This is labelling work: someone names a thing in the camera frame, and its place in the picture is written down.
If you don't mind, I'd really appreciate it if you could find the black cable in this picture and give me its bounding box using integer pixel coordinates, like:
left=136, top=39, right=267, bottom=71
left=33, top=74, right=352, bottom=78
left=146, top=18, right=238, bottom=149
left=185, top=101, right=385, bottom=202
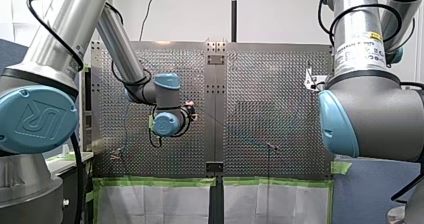
left=25, top=0, right=85, bottom=72
left=69, top=133, right=85, bottom=224
left=317, top=0, right=417, bottom=68
left=390, top=80, right=424, bottom=206

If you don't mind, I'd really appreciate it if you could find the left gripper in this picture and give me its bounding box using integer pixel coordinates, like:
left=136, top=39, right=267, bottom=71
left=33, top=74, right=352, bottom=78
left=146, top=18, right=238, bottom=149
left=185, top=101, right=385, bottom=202
left=181, top=99, right=200, bottom=122

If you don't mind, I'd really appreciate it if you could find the black upright pole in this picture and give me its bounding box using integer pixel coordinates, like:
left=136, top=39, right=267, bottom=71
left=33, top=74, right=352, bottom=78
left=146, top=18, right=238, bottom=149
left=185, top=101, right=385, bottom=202
left=231, top=0, right=239, bottom=44

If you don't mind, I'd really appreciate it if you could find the thin black wall wire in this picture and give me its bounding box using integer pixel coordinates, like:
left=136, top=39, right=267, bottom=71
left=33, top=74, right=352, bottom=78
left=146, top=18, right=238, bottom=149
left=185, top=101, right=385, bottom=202
left=138, top=0, right=160, bottom=42

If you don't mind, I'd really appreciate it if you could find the dark cabinet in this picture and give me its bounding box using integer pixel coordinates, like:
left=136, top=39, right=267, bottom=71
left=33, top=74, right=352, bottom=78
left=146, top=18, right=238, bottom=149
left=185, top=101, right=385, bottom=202
left=44, top=143, right=95, bottom=224

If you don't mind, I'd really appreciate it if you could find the grey board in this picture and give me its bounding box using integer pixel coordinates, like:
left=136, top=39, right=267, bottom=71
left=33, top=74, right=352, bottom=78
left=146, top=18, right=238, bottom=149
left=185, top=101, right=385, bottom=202
left=332, top=155, right=422, bottom=224

